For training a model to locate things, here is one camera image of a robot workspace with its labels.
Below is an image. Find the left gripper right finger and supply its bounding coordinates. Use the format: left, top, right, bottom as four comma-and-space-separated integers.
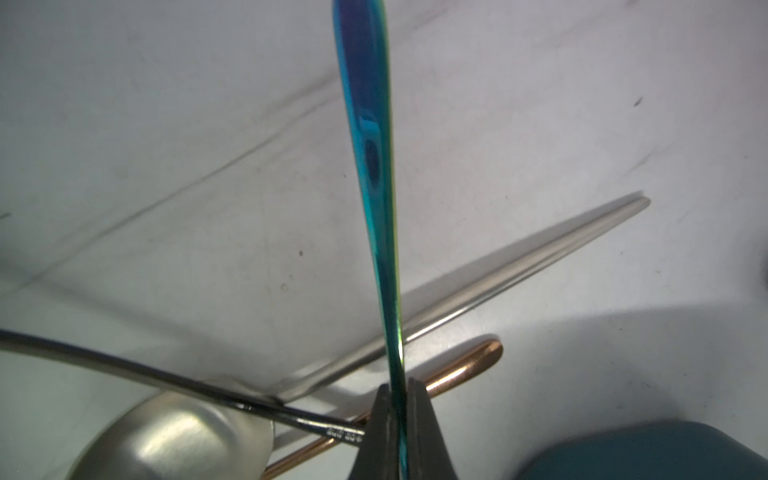
406, 378, 458, 480

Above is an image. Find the blue teal iridescent spoon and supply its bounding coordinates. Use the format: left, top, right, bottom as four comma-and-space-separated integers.
332, 1, 409, 479

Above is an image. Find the black spoon pile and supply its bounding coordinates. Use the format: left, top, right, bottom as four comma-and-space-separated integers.
1, 330, 365, 445

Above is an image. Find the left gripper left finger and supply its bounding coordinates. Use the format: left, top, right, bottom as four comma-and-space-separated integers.
348, 384, 399, 480

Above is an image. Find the copper spoon upper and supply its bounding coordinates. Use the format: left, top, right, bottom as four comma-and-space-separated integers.
261, 338, 504, 479

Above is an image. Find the teal plastic storage box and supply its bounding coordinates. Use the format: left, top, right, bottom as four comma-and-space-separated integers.
517, 421, 767, 479

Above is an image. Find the silver spoon pile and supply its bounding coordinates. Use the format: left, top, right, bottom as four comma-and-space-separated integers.
64, 191, 652, 480

